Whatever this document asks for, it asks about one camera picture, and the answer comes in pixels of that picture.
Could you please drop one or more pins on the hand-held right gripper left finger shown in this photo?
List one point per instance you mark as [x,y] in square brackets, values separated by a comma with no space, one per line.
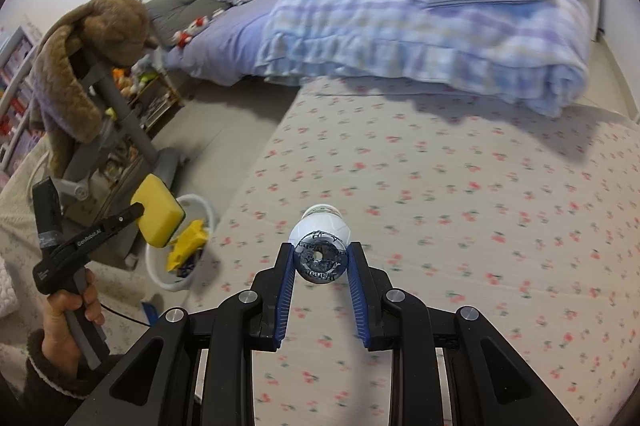
[285,296]

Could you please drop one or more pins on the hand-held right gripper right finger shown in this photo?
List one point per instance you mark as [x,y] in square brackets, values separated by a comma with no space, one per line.
[357,296]

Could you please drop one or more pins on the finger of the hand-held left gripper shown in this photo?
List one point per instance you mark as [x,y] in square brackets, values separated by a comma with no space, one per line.
[110,226]

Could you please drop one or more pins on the yellow sponge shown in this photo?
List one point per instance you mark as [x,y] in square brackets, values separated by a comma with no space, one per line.
[157,213]

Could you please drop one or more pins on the white plastic drink bottle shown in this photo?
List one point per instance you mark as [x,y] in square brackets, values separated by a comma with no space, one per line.
[320,231]

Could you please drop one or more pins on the yellow wrapper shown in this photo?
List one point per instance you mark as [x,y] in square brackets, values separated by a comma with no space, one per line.
[187,243]

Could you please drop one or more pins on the white plastic waste bin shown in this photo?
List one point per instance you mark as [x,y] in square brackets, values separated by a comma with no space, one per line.
[202,206]

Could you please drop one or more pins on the person's left forearm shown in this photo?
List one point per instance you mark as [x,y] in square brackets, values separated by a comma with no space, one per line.
[50,396]

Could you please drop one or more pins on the person's left hand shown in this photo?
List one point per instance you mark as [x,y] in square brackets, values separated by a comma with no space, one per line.
[57,331]

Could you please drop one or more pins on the flat blue box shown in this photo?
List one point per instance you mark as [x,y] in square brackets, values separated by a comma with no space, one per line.
[147,312]

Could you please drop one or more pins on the cherry print mat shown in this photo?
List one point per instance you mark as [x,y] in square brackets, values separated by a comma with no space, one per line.
[450,231]

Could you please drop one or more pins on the white bookshelf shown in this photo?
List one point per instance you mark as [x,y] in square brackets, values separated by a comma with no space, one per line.
[15,96]

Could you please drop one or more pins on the wooden toy shelf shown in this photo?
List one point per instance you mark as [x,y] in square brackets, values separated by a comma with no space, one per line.
[150,96]

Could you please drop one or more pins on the brown plush toy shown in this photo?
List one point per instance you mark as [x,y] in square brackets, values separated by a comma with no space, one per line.
[100,36]

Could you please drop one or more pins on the red and white plush toy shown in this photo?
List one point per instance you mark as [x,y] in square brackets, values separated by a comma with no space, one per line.
[190,31]

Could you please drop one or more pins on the purple bed sheet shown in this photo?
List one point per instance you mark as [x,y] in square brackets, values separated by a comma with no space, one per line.
[225,46]

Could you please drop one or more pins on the plaid ruffled quilt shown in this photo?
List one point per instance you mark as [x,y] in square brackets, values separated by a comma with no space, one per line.
[400,21]

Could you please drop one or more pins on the grey exercise machine frame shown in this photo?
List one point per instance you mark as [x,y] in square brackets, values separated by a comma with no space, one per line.
[125,121]

